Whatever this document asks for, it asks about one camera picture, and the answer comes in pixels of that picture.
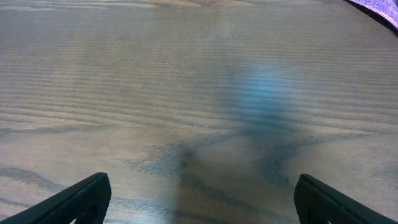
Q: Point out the purple microfiber cloth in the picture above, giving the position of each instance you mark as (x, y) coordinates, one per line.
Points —
(382, 11)

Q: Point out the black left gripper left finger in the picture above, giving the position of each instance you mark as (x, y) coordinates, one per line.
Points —
(86, 202)

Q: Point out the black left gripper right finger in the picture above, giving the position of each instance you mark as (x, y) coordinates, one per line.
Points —
(318, 203)

